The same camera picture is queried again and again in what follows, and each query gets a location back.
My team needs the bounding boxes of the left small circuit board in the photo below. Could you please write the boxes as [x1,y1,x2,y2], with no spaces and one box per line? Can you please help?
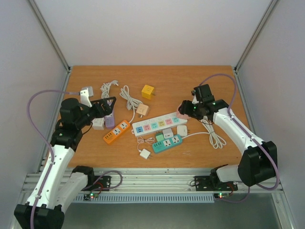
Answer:
[83,193,99,201]

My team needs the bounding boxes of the yellow cube socket adapter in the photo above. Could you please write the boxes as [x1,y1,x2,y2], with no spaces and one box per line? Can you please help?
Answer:
[141,84,155,100]

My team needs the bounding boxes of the left aluminium corner post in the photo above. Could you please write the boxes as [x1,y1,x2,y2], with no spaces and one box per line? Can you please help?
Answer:
[27,0,71,72]

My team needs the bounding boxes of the pink cube socket adapter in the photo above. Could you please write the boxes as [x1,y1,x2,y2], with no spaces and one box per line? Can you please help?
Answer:
[176,108,191,120]

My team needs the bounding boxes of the white usb charger with cable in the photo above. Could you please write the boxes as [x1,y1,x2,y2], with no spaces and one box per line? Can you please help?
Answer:
[137,137,155,160]

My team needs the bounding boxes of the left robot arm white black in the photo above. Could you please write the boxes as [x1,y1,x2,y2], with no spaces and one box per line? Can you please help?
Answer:
[14,97,116,229]

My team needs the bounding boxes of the aluminium corner post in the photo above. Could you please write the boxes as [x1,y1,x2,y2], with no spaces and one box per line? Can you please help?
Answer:
[234,0,279,73]
[27,0,71,72]

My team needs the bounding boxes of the teal power strip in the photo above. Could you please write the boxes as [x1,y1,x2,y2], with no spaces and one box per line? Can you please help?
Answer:
[152,135,183,154]

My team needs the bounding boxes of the white grey plug adapter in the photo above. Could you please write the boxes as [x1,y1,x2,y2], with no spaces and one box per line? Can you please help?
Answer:
[162,128,174,139]

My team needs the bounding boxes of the green plug adapter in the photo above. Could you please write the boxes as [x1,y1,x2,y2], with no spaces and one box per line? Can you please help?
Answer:
[155,132,164,142]

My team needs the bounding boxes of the purple strip white cable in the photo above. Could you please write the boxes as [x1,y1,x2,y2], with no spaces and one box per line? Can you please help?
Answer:
[100,80,120,99]

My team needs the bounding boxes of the aluminium rail frame front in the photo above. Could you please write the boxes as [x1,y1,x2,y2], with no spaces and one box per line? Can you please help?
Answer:
[21,168,284,194]

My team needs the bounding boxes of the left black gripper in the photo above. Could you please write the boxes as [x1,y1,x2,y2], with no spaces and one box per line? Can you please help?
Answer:
[76,97,117,128]

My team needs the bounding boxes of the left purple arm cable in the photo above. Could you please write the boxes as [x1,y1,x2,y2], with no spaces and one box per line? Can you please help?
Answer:
[26,89,81,229]

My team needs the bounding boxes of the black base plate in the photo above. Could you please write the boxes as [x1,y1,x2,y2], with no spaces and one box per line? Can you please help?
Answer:
[82,176,112,191]
[194,176,238,191]

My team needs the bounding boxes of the teal strip white cable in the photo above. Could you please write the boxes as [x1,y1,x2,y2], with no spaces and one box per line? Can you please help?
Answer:
[182,132,210,139]

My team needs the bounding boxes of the white power strip cable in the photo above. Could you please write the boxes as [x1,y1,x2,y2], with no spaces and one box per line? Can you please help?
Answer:
[201,119,227,150]

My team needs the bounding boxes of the small circuit board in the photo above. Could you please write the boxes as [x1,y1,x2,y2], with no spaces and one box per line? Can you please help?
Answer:
[214,193,231,199]
[83,193,99,201]

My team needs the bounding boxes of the beige cube socket adapter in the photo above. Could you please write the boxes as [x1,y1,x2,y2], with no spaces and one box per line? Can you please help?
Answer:
[136,104,149,118]

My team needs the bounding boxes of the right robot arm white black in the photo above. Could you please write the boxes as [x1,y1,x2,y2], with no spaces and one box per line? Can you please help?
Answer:
[178,100,280,190]

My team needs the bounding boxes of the purple power strip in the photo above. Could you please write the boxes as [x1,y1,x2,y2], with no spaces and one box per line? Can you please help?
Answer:
[104,111,115,129]

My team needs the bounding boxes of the orange strip white cable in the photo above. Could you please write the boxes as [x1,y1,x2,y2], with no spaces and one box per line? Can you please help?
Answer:
[119,85,143,123]

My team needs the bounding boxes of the right aluminium corner post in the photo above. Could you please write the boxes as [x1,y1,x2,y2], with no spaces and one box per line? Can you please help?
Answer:
[234,0,279,73]

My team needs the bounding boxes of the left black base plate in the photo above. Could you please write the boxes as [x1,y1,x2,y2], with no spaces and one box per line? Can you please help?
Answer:
[82,176,112,191]

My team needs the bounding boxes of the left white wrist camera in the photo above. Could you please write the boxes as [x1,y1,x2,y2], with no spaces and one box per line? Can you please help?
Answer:
[80,86,93,107]

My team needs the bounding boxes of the long white power strip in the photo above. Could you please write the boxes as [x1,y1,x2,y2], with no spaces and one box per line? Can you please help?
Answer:
[132,112,187,137]

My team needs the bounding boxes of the grey slotted cable duct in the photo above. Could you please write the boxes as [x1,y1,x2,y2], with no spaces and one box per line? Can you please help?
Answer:
[72,193,214,204]

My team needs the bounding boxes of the right small circuit board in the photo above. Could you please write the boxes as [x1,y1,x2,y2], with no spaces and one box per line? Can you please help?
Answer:
[214,193,231,199]

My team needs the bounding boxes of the white rounded plug adapter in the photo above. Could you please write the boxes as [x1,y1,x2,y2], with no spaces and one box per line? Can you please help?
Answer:
[176,125,189,137]

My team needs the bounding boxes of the orange power strip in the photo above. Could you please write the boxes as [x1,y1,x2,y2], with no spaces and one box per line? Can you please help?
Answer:
[103,120,131,145]

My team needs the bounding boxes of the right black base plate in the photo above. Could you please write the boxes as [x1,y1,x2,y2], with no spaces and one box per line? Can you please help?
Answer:
[194,176,238,191]

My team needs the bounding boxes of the white cube adapter left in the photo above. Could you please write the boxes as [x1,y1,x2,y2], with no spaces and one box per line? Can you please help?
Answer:
[92,118,105,130]

